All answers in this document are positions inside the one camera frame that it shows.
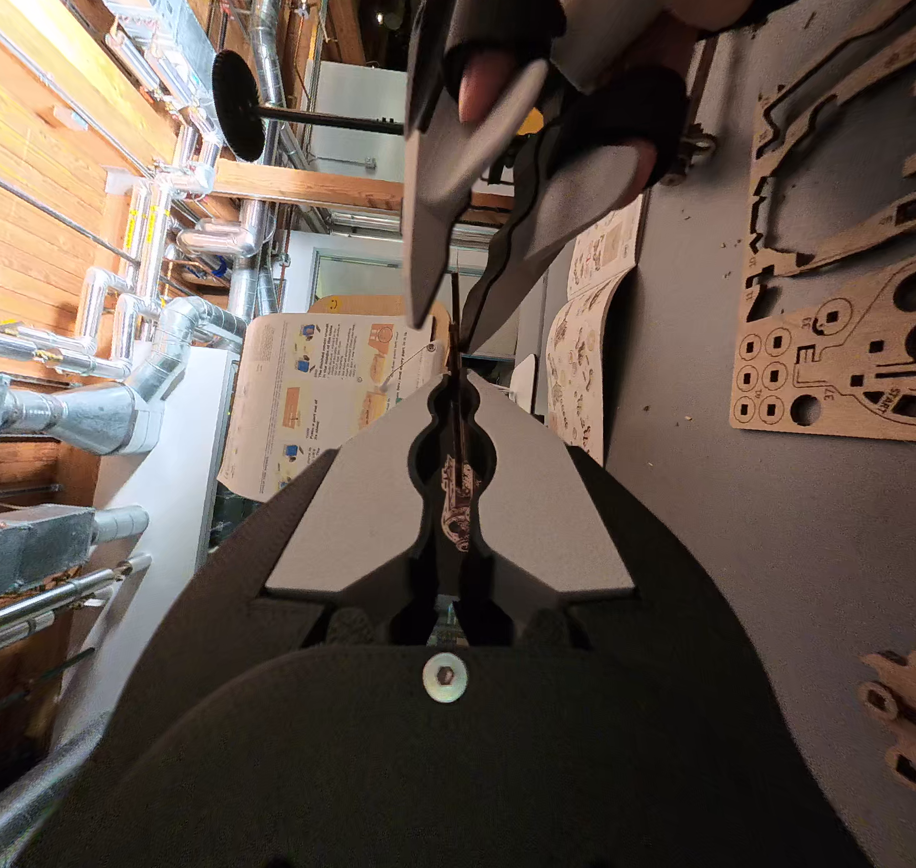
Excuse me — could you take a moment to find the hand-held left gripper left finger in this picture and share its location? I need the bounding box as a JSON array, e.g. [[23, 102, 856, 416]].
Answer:
[[266, 374, 453, 646]]

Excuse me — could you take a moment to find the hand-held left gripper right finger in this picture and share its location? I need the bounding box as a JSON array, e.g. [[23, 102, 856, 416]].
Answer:
[[458, 374, 636, 646]]

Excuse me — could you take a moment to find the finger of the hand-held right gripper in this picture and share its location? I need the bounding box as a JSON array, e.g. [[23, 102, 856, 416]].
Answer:
[[460, 127, 648, 355], [403, 60, 553, 330]]

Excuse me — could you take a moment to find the illustrated instruction booklet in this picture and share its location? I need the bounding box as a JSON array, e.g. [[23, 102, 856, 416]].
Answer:
[[545, 194, 645, 467]]

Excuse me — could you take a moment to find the large plywood parts sheet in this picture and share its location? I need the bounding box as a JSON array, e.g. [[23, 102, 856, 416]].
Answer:
[[729, 0, 916, 443]]

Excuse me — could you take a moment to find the black model kit box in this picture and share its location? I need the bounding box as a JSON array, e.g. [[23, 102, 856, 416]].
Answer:
[[438, 453, 482, 554]]

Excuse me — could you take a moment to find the partly built wooden model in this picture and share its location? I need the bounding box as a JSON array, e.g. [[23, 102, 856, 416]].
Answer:
[[658, 34, 720, 189]]

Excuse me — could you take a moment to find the tan board with instruction sheet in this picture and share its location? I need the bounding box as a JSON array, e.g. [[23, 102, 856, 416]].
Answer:
[[217, 294, 448, 503]]

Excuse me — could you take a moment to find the white stand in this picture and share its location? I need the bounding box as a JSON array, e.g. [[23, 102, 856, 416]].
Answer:
[[510, 353, 539, 414]]

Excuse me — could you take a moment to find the black disc on pole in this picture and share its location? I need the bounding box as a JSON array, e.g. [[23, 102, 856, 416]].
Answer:
[[211, 49, 405, 164]]

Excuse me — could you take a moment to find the silver insulated pipe cluster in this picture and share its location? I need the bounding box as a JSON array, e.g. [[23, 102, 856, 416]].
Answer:
[[0, 120, 259, 457]]

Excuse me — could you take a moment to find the plywood offcut with holes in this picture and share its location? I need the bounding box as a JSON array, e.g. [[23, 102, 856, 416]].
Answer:
[[857, 650, 916, 786]]

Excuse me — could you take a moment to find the silver ventilation duct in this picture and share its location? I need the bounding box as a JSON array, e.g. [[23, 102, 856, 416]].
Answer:
[[228, 0, 302, 318]]

